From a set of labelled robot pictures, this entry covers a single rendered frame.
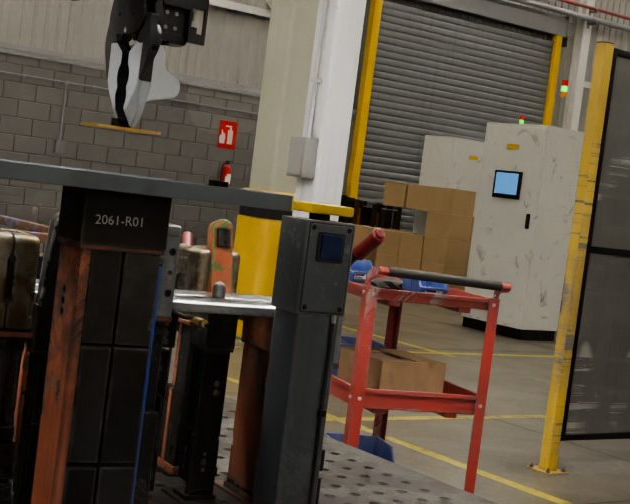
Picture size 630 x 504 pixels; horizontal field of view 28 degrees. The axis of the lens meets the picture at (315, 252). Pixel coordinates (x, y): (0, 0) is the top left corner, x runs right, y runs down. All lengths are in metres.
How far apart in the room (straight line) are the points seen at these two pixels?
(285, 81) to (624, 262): 3.46
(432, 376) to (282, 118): 5.09
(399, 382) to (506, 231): 8.16
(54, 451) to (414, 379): 2.59
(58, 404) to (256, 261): 7.43
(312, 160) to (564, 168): 6.53
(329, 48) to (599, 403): 2.13
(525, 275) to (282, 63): 3.88
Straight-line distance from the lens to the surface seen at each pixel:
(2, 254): 1.51
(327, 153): 5.67
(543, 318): 12.00
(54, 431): 1.40
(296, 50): 8.90
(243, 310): 1.75
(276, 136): 8.83
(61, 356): 1.39
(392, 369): 3.85
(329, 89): 5.66
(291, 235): 1.50
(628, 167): 6.14
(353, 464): 2.25
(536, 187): 11.77
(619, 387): 6.33
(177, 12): 1.40
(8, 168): 1.29
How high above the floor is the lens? 1.18
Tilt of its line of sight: 3 degrees down
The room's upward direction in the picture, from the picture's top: 7 degrees clockwise
